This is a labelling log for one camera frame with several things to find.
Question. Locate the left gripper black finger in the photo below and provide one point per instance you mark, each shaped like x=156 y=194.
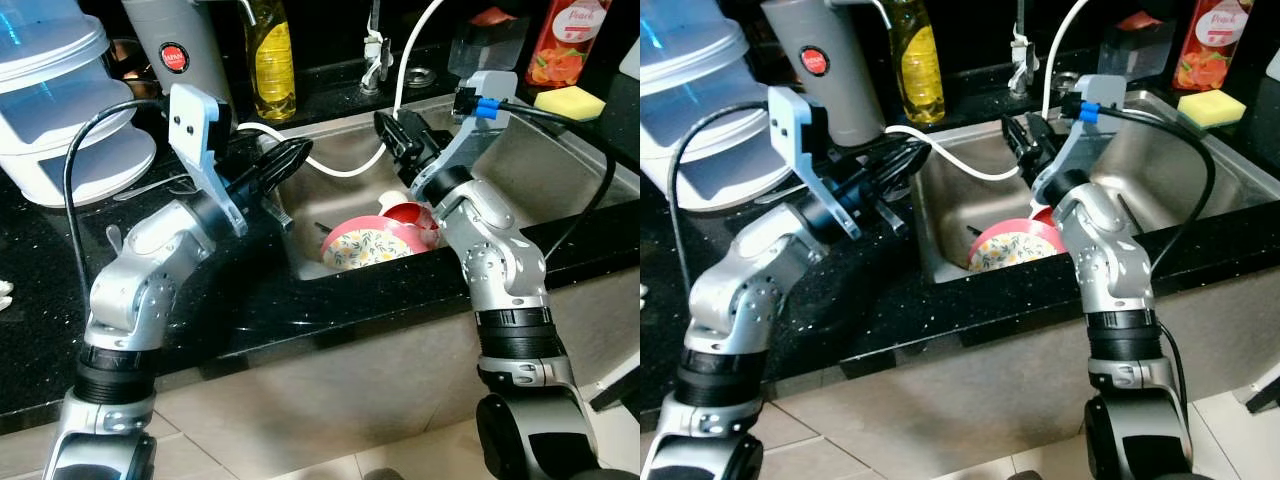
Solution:
x=903 y=158
x=908 y=183
x=293 y=178
x=290 y=155

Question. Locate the clear plastic container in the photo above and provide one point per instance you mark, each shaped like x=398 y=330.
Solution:
x=488 y=45
x=1135 y=48

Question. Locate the white plastic tiered steamer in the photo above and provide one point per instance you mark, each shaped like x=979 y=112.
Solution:
x=700 y=100
x=55 y=100

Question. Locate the red peach label bottle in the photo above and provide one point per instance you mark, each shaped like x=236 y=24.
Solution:
x=1212 y=45
x=565 y=45

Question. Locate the floral plate with pink rim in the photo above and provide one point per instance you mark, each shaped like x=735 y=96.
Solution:
x=1010 y=250
x=370 y=245

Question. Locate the black chopstick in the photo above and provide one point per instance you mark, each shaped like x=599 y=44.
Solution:
x=973 y=232
x=322 y=228

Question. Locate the yellow dish soap bottle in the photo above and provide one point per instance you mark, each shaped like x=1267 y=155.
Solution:
x=918 y=75
x=272 y=70

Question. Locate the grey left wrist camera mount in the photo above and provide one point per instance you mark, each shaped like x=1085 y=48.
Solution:
x=795 y=130
x=195 y=125

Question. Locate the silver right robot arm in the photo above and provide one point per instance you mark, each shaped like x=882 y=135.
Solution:
x=500 y=260
x=1110 y=265

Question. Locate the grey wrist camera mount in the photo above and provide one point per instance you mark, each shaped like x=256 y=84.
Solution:
x=1088 y=140
x=478 y=135
x=795 y=130
x=195 y=125

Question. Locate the red cup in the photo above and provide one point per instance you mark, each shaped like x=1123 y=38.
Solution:
x=415 y=215
x=1042 y=215

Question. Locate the small white plastic piece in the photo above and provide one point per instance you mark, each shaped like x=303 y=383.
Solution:
x=4 y=295

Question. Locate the white spoon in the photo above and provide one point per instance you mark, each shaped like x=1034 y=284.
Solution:
x=388 y=200

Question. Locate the metal spoon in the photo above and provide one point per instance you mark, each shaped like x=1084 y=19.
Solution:
x=775 y=195
x=150 y=187

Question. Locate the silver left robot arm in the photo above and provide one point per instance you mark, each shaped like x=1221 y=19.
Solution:
x=140 y=275
x=745 y=285

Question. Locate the metal faucet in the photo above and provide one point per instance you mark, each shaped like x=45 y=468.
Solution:
x=1024 y=50
x=376 y=50

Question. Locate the yellow sponge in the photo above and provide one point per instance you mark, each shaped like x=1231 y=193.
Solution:
x=570 y=102
x=1212 y=108

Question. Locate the grey thermos flask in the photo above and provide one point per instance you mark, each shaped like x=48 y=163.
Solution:
x=825 y=70
x=180 y=60

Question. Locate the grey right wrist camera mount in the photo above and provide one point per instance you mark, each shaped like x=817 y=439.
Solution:
x=478 y=135
x=1088 y=140

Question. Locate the stainless steel sink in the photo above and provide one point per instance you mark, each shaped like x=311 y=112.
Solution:
x=1170 y=170
x=545 y=165

